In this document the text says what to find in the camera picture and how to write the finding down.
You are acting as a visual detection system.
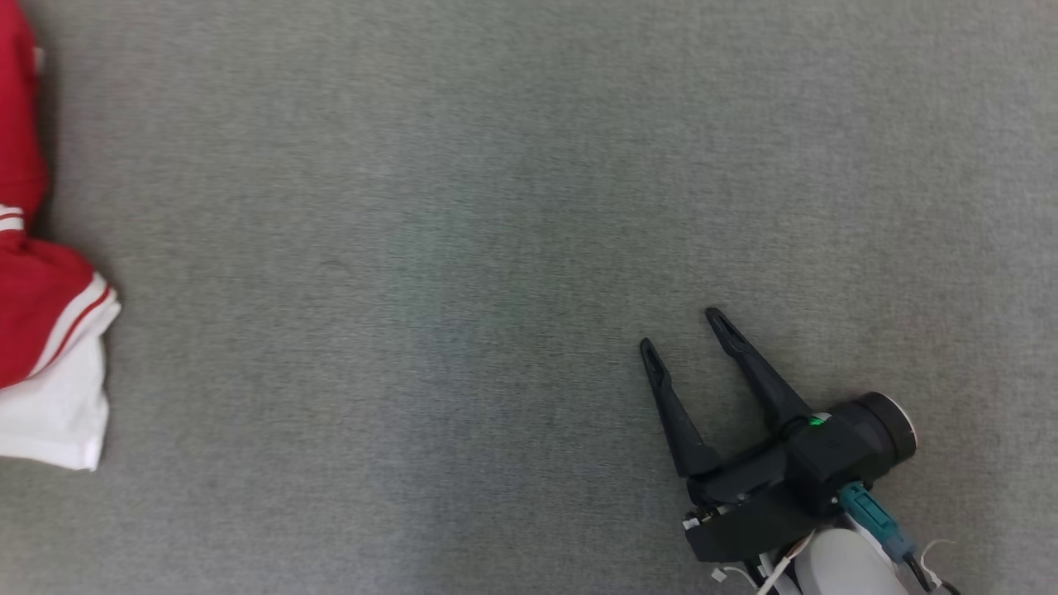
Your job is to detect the thin white right arm wire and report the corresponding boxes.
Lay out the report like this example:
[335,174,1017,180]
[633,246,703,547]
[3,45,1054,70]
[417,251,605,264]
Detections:
[711,535,821,595]

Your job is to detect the grey fabric sofa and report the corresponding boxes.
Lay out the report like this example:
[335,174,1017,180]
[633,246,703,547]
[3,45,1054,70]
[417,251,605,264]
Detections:
[0,0,1058,595]

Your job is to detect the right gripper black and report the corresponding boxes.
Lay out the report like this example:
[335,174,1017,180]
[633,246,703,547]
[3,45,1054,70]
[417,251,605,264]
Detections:
[639,307,846,564]

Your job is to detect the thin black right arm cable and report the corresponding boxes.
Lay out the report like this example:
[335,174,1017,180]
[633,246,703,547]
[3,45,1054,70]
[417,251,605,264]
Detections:
[901,552,961,595]

